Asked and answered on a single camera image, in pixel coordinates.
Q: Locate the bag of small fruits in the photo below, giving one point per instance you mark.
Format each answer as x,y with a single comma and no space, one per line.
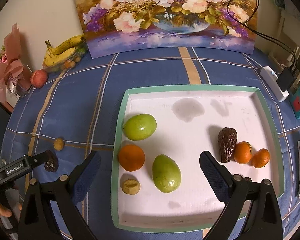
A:
70,61

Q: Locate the elongated dark brown date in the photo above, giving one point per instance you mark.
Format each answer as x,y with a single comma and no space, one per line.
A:
227,140

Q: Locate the large dark brown date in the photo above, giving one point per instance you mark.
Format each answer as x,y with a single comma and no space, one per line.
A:
52,164

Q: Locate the orange tangerine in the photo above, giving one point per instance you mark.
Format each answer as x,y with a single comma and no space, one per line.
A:
243,152
131,158
260,158

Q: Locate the tan longan round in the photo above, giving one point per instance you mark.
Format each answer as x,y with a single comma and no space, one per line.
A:
58,144

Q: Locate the white power strip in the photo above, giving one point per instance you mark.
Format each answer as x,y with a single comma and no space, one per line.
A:
270,77

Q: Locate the round dark brown date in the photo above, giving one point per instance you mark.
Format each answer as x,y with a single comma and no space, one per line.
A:
248,179

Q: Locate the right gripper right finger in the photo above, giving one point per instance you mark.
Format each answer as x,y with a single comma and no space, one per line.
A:
263,220

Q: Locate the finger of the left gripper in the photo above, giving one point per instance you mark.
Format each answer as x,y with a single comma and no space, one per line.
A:
32,162

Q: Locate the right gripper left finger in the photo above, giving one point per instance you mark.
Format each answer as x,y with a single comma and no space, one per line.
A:
37,220

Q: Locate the white shelf furniture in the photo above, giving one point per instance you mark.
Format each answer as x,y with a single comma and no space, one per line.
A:
290,26

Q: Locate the tan longan cracked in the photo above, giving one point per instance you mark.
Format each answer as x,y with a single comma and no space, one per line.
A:
131,186

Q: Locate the banana bunch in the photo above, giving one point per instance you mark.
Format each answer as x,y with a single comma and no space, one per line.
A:
62,51

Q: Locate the red apple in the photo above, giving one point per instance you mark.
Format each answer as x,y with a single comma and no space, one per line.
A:
39,78

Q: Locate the black power adapter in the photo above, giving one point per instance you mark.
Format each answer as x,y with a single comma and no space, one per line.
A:
286,79

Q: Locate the large green fruit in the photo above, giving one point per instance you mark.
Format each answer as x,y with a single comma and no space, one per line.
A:
140,127

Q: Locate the pink ribbon flower bouquet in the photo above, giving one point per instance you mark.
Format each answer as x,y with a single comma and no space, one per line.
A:
14,74

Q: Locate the flower painting canvas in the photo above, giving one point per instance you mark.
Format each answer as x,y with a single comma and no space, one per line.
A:
116,26

